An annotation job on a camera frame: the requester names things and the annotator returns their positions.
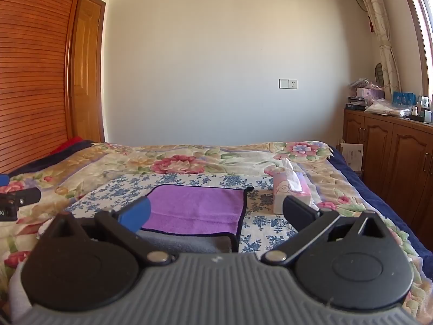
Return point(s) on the clear plastic bag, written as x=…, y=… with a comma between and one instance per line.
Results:
x=382, y=108

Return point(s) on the grey towel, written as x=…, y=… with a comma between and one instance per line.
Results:
x=189, y=242

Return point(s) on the floral bedspread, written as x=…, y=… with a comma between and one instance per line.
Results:
x=189, y=162

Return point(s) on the dark blue blanket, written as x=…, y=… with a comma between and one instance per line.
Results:
x=40, y=160

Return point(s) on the stack of dark books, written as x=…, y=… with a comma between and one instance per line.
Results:
x=356, y=103

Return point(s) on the purple box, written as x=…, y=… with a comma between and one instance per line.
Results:
x=369, y=93

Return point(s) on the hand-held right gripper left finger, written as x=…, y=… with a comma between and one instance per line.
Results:
x=136, y=214

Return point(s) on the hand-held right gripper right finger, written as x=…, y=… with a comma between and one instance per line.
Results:
x=297, y=212

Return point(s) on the blue floral white cloth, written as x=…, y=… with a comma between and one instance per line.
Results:
x=108, y=191

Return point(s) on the white cup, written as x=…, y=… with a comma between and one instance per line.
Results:
x=428, y=116

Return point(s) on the red cloth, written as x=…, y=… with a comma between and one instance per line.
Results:
x=69, y=144

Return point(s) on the beige patterned curtain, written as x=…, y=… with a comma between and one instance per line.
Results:
x=380, y=17

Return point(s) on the wooden cabinet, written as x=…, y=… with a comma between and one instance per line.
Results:
x=389, y=155

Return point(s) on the pink tissue box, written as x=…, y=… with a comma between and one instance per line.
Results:
x=281, y=193

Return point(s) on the wooden louvered wardrobe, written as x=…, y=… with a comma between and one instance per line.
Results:
x=33, y=74

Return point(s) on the blue box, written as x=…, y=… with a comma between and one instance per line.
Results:
x=404, y=99

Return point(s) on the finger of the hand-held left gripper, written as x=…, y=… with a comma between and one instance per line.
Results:
x=21, y=196

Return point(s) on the small white bottle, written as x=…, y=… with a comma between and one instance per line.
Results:
x=414, y=111

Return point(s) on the white wall socket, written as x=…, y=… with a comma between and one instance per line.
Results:
x=288, y=84

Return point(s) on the wooden door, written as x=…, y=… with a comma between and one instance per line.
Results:
x=87, y=74

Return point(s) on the purple towel with black trim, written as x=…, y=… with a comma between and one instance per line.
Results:
x=196, y=206

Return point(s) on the white paper bag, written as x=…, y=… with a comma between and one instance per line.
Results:
x=352, y=155

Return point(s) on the dark blue bed sheet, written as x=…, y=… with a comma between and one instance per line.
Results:
x=372, y=203

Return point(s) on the wooden window frame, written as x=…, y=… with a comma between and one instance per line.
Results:
x=414, y=23

